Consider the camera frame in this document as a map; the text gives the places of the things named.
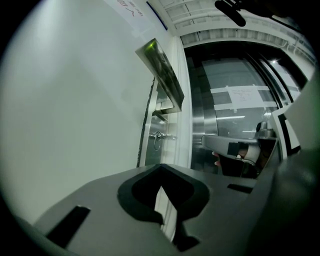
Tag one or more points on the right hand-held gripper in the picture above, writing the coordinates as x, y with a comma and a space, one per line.
240, 167

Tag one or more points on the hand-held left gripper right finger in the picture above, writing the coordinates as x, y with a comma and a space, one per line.
220, 212

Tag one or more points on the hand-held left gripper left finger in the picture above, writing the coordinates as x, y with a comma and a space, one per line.
100, 212

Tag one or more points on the white door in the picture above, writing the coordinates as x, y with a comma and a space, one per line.
75, 100

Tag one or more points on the black-framed glass double door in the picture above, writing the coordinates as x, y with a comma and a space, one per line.
200, 112

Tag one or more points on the blue door sign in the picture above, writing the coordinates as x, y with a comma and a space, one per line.
157, 15

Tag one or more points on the red-lettered paper door notice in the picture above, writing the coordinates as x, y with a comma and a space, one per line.
135, 17

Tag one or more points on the person's right hand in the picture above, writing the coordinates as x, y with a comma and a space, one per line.
217, 161

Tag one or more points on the taped white paper notice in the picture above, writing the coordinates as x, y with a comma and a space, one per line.
240, 96

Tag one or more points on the black head-mounted camera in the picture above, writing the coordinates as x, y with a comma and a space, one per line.
231, 12

